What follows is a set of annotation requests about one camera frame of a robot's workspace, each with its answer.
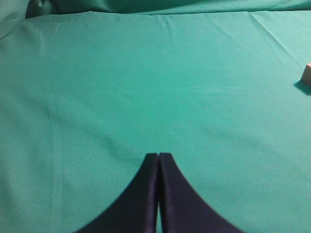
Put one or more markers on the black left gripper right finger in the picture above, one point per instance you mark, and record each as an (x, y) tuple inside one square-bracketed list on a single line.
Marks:
[(182, 210)]

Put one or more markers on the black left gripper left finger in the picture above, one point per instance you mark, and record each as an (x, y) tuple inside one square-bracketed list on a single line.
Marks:
[(135, 210)]

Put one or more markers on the green cloth backdrop and cover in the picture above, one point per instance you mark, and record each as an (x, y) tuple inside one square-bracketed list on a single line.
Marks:
[(88, 87)]

